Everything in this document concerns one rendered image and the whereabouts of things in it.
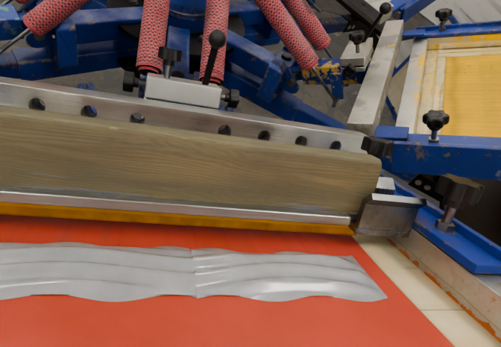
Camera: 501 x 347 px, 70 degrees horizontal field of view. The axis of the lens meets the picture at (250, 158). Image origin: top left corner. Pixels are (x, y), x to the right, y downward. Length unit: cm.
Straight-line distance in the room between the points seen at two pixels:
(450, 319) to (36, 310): 34
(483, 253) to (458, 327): 9
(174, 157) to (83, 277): 13
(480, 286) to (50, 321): 35
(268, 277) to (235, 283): 3
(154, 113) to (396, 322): 42
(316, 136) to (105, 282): 44
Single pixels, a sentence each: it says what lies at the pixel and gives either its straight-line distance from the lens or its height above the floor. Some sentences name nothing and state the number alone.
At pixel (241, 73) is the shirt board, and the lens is 111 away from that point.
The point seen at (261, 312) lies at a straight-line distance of 31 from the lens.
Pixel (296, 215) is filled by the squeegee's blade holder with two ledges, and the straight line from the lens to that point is 39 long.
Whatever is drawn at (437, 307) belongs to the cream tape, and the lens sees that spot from 41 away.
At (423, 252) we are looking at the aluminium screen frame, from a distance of 45.
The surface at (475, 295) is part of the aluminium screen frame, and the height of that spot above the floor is 130.
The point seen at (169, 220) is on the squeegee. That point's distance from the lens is 38.
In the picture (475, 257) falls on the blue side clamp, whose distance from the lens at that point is 42.
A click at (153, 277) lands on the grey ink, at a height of 126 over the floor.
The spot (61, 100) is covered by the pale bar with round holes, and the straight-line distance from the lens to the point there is 58.
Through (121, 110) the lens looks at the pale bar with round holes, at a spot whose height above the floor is 116.
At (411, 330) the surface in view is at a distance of 36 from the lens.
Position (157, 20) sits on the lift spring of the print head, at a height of 116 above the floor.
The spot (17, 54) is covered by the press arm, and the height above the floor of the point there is 93.
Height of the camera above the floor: 156
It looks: 46 degrees down
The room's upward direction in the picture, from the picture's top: 25 degrees clockwise
